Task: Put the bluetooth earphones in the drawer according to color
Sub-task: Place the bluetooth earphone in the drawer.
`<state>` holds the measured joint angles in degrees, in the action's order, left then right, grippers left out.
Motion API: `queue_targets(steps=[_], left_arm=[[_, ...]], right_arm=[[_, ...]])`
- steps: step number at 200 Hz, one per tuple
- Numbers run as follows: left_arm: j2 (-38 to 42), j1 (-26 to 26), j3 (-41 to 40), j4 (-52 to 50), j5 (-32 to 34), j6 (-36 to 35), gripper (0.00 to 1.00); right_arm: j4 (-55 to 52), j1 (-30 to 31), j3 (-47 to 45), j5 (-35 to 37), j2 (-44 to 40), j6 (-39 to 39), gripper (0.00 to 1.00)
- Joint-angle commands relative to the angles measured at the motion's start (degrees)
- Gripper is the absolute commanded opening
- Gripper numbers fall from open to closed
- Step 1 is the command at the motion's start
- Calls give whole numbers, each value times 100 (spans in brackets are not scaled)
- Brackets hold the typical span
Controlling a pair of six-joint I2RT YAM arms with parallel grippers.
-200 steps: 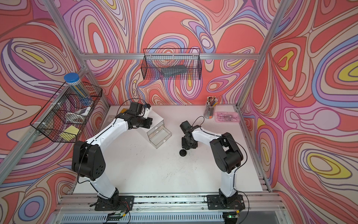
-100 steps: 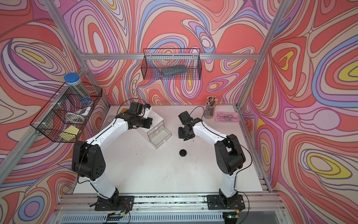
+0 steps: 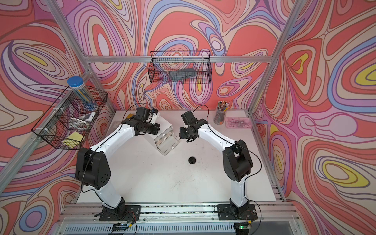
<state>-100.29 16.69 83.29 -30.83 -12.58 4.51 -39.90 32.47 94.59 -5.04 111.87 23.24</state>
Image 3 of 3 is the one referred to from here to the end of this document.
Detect white drawer cabinet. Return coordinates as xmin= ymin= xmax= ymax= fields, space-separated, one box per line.
xmin=144 ymin=116 xmax=173 ymax=148

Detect black earphone case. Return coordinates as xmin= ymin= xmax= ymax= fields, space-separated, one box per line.
xmin=188 ymin=156 xmax=196 ymax=165

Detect clear bottom drawer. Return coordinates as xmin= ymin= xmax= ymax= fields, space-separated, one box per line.
xmin=155 ymin=133 xmax=180 ymax=156

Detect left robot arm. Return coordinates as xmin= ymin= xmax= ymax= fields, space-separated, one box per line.
xmin=75 ymin=118 xmax=160 ymax=221

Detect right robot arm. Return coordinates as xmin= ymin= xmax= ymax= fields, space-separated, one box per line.
xmin=179 ymin=112 xmax=253 ymax=218

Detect mesh pen holder cup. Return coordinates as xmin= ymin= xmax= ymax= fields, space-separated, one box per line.
xmin=213 ymin=101 xmax=229 ymax=125

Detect pink transparent pencil case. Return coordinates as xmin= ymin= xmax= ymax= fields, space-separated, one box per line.
xmin=225 ymin=117 xmax=252 ymax=129

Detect white item in left basket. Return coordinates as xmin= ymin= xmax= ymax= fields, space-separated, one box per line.
xmin=79 ymin=112 xmax=96 ymax=122

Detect dark object in back basket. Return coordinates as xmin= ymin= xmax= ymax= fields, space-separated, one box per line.
xmin=169 ymin=68 xmax=197 ymax=81

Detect yellow sticky notes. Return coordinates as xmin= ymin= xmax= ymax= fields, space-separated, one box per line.
xmin=63 ymin=131 xmax=84 ymax=149

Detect blue lid pencil jar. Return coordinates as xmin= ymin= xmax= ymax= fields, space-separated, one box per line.
xmin=67 ymin=76 xmax=98 ymax=112

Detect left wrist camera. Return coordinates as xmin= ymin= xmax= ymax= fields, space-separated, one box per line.
xmin=134 ymin=107 xmax=159 ymax=124

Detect black wire basket back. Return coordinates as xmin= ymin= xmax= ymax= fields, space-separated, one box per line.
xmin=148 ymin=50 xmax=212 ymax=84

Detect black wire basket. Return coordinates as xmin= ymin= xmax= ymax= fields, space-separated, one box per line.
xmin=32 ymin=86 xmax=108 ymax=150
xmin=148 ymin=50 xmax=212 ymax=84

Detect black wire basket left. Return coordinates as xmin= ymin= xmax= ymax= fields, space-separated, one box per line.
xmin=32 ymin=86 xmax=108 ymax=150

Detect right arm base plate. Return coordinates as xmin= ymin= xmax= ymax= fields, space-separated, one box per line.
xmin=215 ymin=204 xmax=258 ymax=221

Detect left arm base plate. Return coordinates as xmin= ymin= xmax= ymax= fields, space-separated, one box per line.
xmin=99 ymin=205 xmax=142 ymax=222

